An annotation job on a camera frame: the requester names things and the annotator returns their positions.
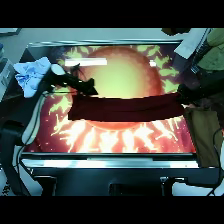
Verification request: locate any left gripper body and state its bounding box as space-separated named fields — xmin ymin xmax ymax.
xmin=76 ymin=77 xmax=100 ymax=98

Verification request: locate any dark red garment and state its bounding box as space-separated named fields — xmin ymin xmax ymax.
xmin=67 ymin=92 xmax=186 ymax=123

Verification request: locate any light blue garment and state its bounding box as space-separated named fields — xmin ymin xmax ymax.
xmin=13 ymin=56 xmax=53 ymax=99

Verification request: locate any white garment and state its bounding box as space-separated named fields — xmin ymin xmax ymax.
xmin=174 ymin=28 xmax=210 ymax=60

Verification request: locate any brown garment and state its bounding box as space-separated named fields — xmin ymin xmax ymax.
xmin=182 ymin=106 xmax=224 ymax=168

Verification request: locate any olive green garment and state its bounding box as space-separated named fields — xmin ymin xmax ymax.
xmin=196 ymin=28 xmax=224 ymax=73

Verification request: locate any silver frame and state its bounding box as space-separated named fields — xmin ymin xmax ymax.
xmin=19 ymin=152 xmax=224 ymax=197

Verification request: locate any black cable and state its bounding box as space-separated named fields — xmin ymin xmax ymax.
xmin=205 ymin=127 xmax=224 ymax=197

